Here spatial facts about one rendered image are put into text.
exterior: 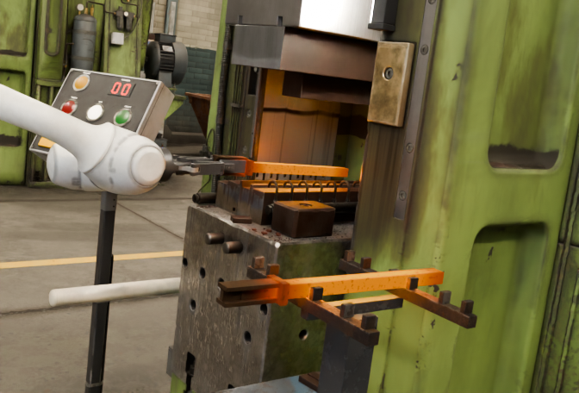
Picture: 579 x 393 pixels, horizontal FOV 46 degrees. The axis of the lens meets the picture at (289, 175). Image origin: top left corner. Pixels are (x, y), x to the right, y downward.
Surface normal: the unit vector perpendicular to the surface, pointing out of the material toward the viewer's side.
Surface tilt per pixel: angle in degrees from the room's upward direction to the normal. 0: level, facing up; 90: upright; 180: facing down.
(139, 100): 60
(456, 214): 90
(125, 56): 79
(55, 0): 90
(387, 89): 90
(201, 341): 90
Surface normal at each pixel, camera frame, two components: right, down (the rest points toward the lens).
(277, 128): 0.61, 0.19
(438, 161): -0.79, 0.00
